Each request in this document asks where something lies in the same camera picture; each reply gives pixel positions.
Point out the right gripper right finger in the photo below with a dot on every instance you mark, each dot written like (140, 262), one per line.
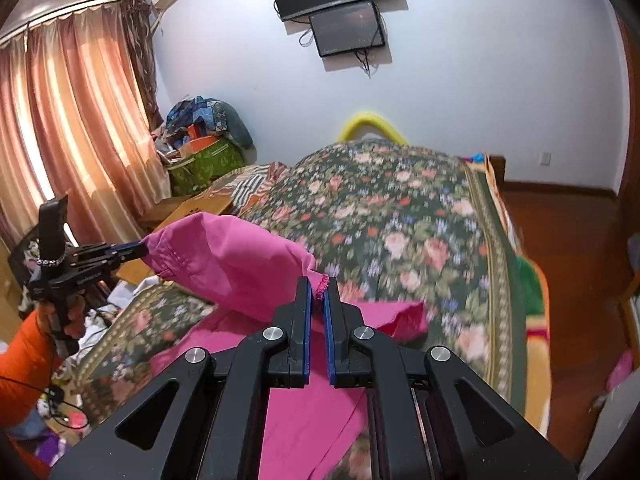
(430, 416)

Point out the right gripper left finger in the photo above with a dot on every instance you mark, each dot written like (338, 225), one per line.
(203, 416)

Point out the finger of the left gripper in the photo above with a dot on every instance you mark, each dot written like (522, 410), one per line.
(129, 254)
(138, 246)

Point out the pink pants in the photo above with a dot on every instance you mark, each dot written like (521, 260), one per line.
(292, 391)

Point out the orange sleeve forearm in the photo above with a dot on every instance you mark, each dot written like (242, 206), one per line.
(26, 367)

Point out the left hand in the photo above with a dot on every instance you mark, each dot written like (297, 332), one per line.
(76, 314)

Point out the wooden lap desk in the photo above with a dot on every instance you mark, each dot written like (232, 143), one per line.
(164, 213)

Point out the green storage box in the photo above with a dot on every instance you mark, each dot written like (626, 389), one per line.
(194, 173)

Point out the striped patchwork blanket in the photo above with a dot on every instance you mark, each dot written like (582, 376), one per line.
(246, 185)

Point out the pile of blue clothes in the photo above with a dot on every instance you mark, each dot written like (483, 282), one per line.
(215, 115)

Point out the pink striped curtain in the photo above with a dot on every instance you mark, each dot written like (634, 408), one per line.
(78, 110)

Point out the floral bedspread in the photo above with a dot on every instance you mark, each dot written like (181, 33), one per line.
(411, 236)

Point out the yellow curved bed rail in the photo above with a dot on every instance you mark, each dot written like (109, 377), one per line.
(375, 122)

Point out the white wall socket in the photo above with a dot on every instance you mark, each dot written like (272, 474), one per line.
(544, 159)

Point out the small wall monitor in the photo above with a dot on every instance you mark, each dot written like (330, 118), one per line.
(347, 29)

